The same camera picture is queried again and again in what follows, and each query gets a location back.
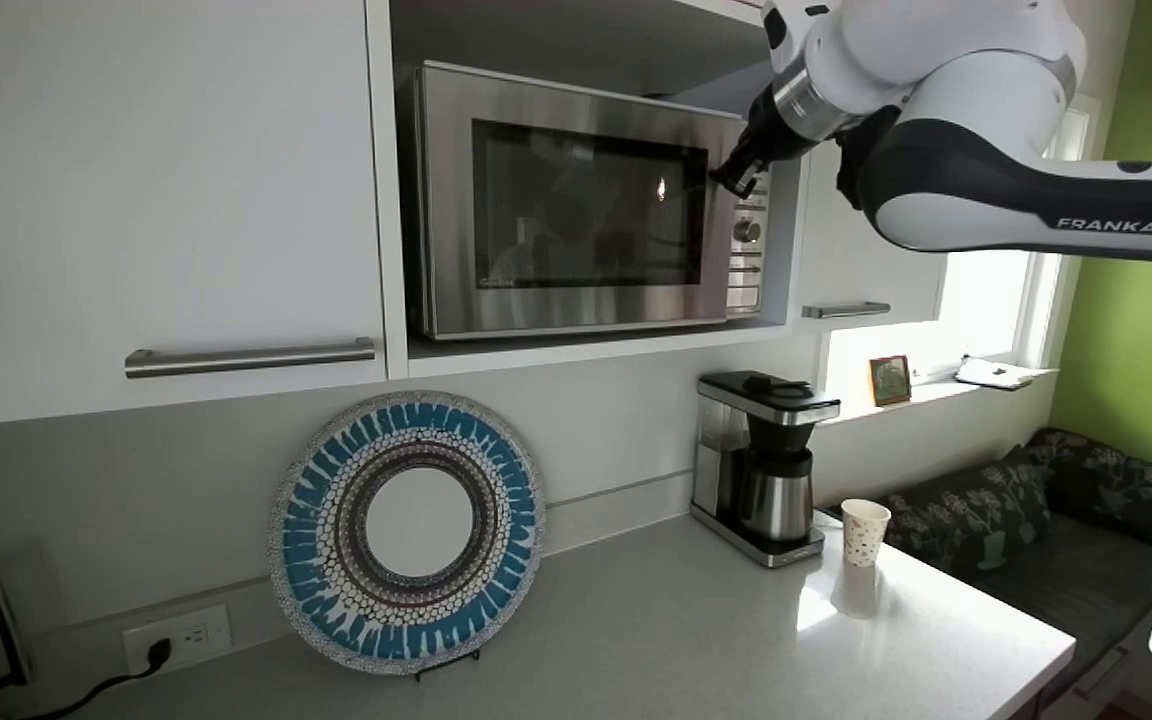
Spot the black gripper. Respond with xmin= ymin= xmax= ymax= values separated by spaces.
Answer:
xmin=711 ymin=86 xmax=816 ymax=197

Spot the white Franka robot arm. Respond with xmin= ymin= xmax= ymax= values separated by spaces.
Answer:
xmin=716 ymin=0 xmax=1152 ymax=261

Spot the stainless steel microwave body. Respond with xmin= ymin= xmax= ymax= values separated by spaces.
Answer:
xmin=397 ymin=56 xmax=778 ymax=344

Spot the blue patterned decorative plate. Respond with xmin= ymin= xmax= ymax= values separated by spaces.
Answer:
xmin=272 ymin=392 xmax=544 ymax=678

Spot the white upper cabinet door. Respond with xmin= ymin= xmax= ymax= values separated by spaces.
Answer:
xmin=0 ymin=0 xmax=382 ymax=423

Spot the small framed picture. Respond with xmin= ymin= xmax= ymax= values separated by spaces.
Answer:
xmin=868 ymin=358 xmax=910 ymax=407

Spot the black steel coffee maker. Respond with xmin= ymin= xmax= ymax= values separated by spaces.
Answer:
xmin=688 ymin=373 xmax=841 ymax=570

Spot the white paper cup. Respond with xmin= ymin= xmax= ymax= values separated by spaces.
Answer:
xmin=841 ymin=502 xmax=890 ymax=570

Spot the dark floral bench cushion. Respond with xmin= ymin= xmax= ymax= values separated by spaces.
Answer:
xmin=885 ymin=429 xmax=1152 ymax=577

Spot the steel cabinet handle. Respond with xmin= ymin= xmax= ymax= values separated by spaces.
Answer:
xmin=122 ymin=339 xmax=374 ymax=379

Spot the white wall outlet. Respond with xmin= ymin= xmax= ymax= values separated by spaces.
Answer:
xmin=122 ymin=604 xmax=232 ymax=678

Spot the black power cable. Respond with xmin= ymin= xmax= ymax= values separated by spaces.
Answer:
xmin=14 ymin=639 xmax=175 ymax=720

